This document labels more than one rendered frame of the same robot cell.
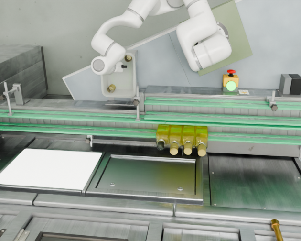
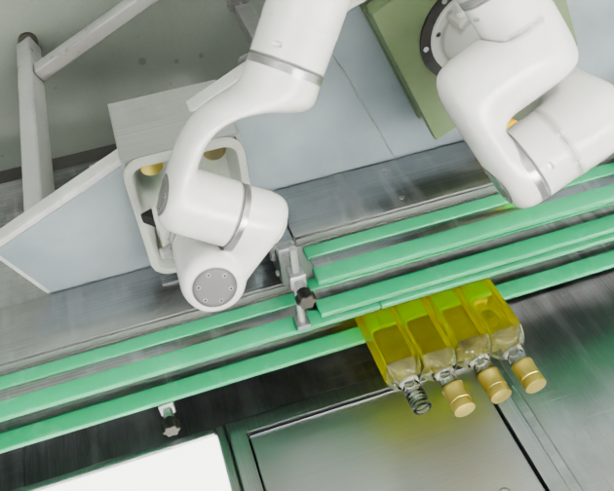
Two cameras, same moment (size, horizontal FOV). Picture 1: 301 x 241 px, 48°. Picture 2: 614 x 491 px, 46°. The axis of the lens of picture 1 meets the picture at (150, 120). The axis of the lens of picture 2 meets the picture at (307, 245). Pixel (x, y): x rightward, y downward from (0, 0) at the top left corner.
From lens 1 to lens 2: 0.87 m
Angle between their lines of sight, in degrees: 27
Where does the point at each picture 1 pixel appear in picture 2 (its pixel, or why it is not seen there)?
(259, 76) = not seen: hidden behind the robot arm
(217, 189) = (567, 438)
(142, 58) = (245, 125)
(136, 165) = (338, 445)
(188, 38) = (503, 120)
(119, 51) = (279, 222)
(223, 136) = (521, 278)
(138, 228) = not seen: outside the picture
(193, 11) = (505, 20)
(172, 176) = (457, 453)
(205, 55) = (570, 168)
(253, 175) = (611, 351)
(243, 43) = not seen: hidden behind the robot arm
